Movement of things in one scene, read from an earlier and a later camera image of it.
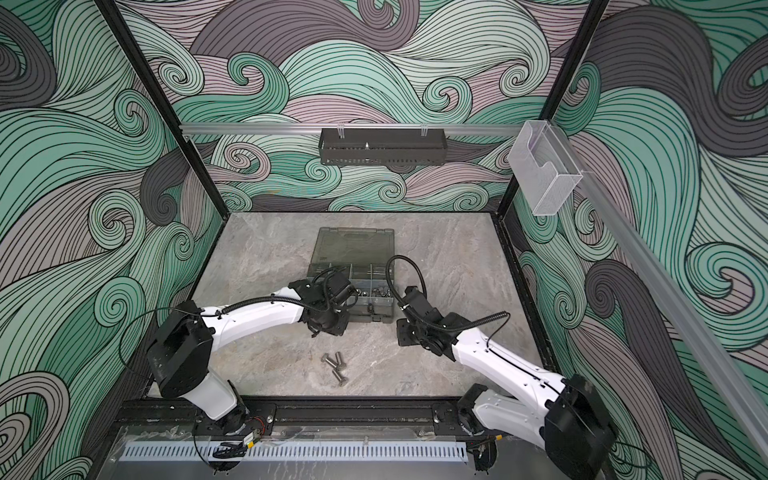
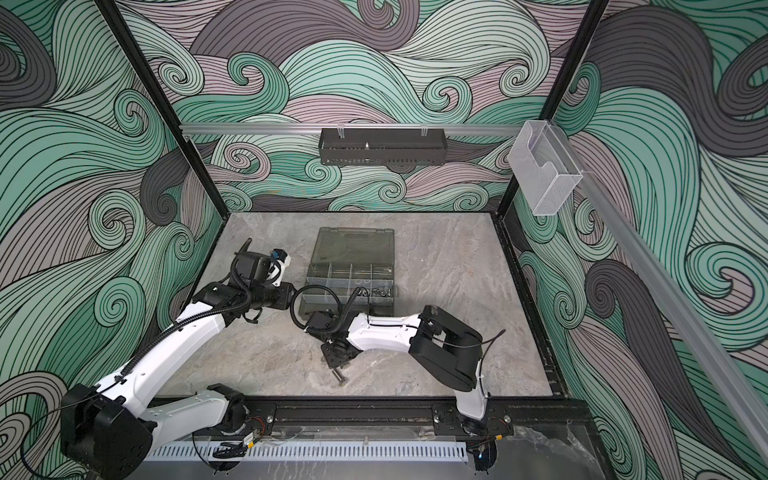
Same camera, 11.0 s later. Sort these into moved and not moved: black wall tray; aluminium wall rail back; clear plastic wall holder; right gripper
Moved: right gripper
Not moved: black wall tray; aluminium wall rail back; clear plastic wall holder
